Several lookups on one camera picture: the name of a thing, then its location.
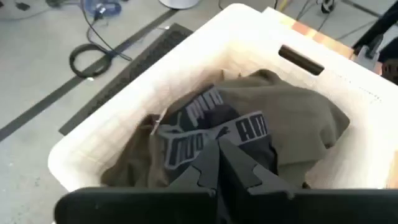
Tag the white woven plastic basket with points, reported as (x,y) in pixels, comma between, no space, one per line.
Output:
(217,43)

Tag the dark olive hoodie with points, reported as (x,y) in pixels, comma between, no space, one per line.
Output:
(295,118)

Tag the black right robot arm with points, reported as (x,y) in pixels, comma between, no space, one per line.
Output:
(382,28)

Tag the black floor grille mat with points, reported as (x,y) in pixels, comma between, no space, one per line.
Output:
(140,65)

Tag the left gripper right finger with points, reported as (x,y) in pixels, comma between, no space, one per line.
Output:
(239,174)

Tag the black Puma briefs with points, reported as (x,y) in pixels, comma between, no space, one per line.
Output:
(248,130)

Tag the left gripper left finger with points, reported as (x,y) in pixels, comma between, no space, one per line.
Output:
(205,174)

